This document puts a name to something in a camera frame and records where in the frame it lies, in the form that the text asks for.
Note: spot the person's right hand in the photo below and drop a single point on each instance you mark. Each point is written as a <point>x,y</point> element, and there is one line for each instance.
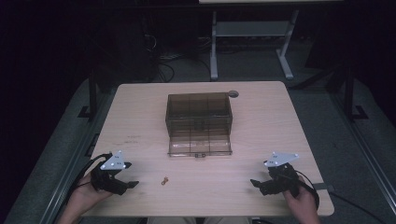
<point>301,202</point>

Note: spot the aluminium floor rail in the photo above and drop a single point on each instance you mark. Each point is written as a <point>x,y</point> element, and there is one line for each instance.
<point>364,149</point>
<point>73,161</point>

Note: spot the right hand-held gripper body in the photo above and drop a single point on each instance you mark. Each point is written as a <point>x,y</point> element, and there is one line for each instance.
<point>281,177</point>

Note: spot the black metal stand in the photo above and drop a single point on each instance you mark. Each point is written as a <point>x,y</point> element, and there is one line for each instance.
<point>92,96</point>
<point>350,93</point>

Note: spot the person's left hand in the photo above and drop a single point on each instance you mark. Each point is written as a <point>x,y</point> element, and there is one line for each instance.
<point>84,196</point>

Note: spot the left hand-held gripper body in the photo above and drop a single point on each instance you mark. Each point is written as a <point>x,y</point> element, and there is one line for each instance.
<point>112,162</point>

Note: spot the white metal desk frame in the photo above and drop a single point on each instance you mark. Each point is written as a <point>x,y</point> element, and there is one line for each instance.
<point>252,29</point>

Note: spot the transparent brown drawer box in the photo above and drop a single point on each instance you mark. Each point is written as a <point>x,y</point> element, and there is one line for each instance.
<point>199,121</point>

